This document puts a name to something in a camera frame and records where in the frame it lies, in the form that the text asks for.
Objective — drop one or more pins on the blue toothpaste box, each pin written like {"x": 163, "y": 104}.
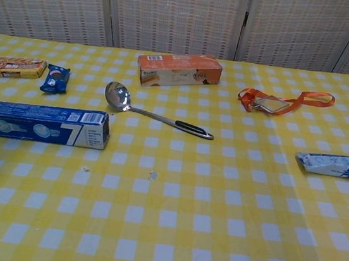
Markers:
{"x": 35, "y": 123}

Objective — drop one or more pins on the clear badge holder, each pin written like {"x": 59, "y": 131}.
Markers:
{"x": 271, "y": 104}

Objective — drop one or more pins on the white blue tube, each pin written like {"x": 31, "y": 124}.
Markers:
{"x": 332, "y": 164}

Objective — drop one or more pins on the orange cardboard box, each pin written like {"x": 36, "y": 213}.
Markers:
{"x": 178, "y": 70}

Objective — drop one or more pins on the blue cookie packet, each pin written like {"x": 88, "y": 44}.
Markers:
{"x": 55, "y": 79}

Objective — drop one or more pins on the yellow white checkered tablecloth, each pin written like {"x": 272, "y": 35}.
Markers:
{"x": 165, "y": 205}

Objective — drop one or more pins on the yellow red snack packet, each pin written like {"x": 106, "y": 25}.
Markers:
{"x": 13, "y": 67}

